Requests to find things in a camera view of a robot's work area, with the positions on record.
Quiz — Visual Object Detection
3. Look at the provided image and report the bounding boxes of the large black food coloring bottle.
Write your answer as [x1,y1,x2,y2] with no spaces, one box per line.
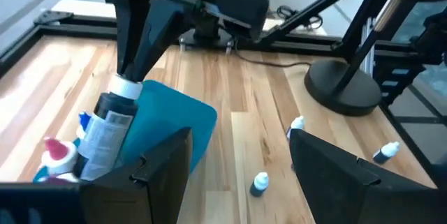
[75,73,144,181]

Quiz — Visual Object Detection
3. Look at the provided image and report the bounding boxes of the black lamp cable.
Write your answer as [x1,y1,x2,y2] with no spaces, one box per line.
[234,44,312,68]

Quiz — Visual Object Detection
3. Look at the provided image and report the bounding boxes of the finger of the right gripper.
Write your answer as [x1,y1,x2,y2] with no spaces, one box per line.
[131,0,196,82]
[98,0,154,78]

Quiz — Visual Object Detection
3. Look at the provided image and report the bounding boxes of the small navy food coloring bottle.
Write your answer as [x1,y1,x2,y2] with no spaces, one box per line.
[286,115,306,140]

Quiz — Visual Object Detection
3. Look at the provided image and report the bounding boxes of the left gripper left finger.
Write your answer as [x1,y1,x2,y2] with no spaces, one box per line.
[80,128,193,224]

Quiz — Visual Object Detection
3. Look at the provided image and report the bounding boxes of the large red food coloring bottle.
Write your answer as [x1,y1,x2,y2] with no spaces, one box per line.
[41,137,80,178]

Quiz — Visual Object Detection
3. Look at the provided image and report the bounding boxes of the large violet food coloring bottle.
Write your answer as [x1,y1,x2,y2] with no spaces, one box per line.
[43,176,76,184]

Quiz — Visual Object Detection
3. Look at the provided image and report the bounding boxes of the small blue food coloring bottle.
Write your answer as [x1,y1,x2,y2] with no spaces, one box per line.
[249,171,270,198]

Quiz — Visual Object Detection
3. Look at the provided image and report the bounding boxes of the small black white-label bottle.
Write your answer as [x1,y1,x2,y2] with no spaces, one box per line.
[372,141,401,165]

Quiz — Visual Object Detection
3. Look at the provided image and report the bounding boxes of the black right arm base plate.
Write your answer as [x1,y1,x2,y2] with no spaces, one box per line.
[177,24,242,56]

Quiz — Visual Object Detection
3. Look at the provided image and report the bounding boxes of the blue plastic bin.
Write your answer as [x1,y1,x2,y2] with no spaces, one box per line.
[33,79,218,183]

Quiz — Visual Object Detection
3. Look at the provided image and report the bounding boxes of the black cable bundle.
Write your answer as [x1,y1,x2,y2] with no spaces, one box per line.
[275,5,324,31]

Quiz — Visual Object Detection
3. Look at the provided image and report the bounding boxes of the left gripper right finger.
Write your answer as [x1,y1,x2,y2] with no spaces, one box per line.
[289,128,447,224]

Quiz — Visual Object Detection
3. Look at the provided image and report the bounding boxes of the large blue food coloring bottle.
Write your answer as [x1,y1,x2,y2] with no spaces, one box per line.
[75,111,94,141]

